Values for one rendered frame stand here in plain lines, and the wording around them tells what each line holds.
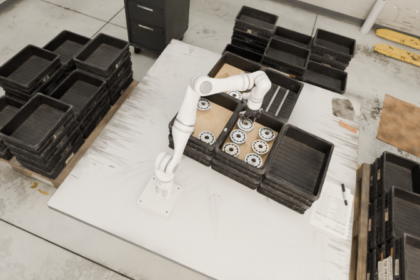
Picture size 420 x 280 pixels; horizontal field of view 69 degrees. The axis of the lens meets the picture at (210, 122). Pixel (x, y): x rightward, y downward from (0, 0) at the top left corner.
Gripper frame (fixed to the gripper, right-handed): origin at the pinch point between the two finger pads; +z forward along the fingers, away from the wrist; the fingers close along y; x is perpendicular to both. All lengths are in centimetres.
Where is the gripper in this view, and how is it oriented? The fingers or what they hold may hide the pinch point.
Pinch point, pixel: (248, 120)
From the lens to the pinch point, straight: 174.6
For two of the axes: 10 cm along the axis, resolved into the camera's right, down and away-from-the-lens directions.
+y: 9.5, -1.7, 2.7
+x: -2.9, -7.7, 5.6
